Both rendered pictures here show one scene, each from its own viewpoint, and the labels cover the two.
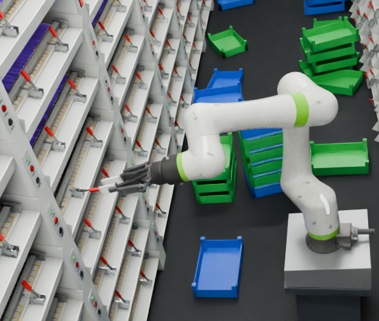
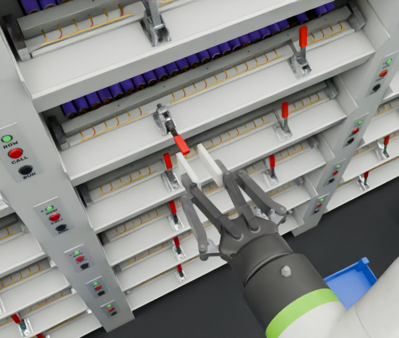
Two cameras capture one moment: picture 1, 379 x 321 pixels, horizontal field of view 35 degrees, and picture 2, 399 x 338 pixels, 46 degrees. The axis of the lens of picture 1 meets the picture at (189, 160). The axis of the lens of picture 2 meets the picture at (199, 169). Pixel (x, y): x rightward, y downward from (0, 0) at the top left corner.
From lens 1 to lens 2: 140 cm
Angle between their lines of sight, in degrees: 37
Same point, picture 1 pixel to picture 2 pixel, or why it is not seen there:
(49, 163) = (100, 45)
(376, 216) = not seen: outside the picture
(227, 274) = not seen: hidden behind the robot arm
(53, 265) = not seen: outside the picture
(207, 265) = (336, 288)
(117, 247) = (221, 200)
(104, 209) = (229, 157)
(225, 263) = not seen: hidden behind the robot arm
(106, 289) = (145, 237)
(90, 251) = (138, 195)
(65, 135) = (202, 18)
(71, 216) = (111, 148)
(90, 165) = (246, 92)
